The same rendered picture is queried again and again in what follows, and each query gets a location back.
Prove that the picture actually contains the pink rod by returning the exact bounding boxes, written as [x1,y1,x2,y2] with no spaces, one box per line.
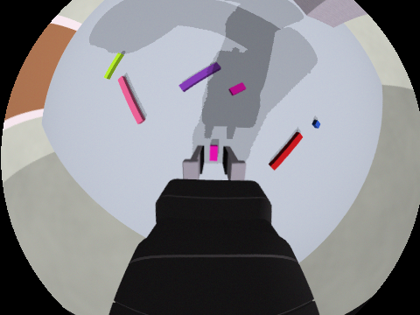
[118,76,145,124]

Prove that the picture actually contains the lime green rod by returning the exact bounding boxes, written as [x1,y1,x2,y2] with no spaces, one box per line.
[104,53,124,80]

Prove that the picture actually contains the small magenta block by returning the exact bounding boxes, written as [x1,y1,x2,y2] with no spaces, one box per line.
[210,144,218,161]
[229,83,246,95]

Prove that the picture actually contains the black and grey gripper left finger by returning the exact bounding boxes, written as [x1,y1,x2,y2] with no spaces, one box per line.
[182,145,204,179]

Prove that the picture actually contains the red rod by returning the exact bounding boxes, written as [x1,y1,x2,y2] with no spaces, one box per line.
[269,132,303,170]

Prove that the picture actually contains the purple rod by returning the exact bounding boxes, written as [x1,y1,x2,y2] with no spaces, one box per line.
[179,62,221,92]

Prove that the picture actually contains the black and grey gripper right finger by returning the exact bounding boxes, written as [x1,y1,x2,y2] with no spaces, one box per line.
[222,146,247,180]

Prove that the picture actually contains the small blue cube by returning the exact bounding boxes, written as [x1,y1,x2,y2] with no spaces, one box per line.
[312,120,320,129]

